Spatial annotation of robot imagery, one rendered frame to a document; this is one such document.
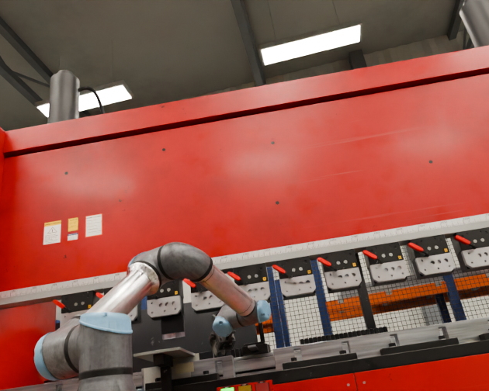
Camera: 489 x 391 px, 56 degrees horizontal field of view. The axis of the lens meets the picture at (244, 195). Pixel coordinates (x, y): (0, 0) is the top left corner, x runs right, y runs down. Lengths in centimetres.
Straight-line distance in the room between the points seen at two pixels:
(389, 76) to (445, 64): 29
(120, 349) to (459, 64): 218
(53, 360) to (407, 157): 176
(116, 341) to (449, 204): 164
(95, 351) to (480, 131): 201
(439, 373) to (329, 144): 112
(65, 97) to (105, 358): 206
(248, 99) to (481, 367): 160
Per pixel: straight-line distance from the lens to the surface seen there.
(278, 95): 247
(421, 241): 218
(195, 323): 263
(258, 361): 229
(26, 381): 274
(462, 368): 199
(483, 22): 304
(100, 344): 110
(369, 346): 204
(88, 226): 236
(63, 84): 298
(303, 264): 207
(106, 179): 244
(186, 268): 143
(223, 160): 231
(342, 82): 251
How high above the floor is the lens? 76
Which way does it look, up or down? 25 degrees up
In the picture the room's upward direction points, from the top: 8 degrees counter-clockwise
